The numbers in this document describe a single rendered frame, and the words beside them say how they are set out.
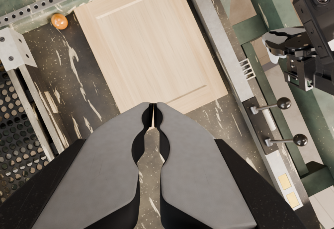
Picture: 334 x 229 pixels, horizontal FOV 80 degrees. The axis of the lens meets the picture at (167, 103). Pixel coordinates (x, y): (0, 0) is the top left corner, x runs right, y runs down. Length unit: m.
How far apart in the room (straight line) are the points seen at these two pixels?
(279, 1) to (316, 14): 0.50
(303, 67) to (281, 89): 2.98
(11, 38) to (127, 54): 0.36
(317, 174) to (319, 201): 1.99
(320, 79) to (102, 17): 0.65
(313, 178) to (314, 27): 0.73
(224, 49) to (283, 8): 0.25
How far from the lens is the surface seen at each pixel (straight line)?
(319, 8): 0.38
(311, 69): 0.42
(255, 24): 0.90
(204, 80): 0.73
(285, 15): 0.86
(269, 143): 0.77
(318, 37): 0.37
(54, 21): 0.80
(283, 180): 0.85
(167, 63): 0.72
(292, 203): 0.90
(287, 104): 0.67
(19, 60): 0.79
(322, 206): 3.00
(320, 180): 1.03
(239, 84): 0.74
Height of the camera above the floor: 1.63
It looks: 33 degrees down
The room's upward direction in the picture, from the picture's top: 154 degrees clockwise
